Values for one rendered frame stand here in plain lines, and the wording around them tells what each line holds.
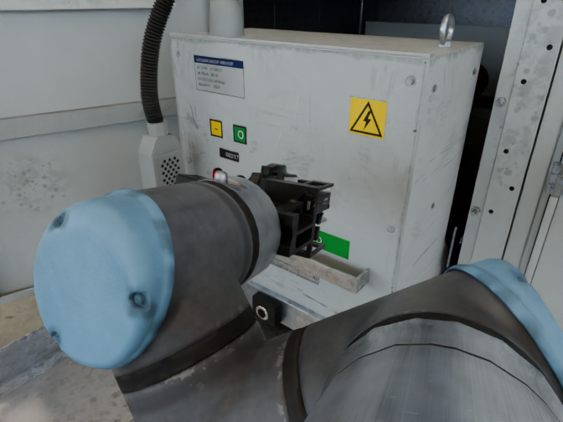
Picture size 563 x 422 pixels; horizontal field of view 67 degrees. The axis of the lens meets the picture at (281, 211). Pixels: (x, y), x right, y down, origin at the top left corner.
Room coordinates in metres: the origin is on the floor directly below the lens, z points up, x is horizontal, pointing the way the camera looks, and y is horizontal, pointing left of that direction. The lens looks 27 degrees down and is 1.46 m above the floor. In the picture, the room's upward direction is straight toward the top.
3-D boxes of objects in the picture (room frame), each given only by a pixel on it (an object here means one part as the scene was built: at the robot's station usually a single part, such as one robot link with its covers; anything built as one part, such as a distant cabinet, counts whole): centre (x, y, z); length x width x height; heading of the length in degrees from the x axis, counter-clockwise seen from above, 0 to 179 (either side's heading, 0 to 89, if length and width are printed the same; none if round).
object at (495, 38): (1.34, -0.50, 1.28); 0.58 x 0.02 x 0.19; 52
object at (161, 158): (0.76, 0.22, 1.14); 0.08 x 0.05 x 0.17; 141
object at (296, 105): (0.69, 0.02, 1.15); 0.48 x 0.01 x 0.48; 51
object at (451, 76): (0.89, -0.14, 1.15); 0.51 x 0.50 x 0.48; 141
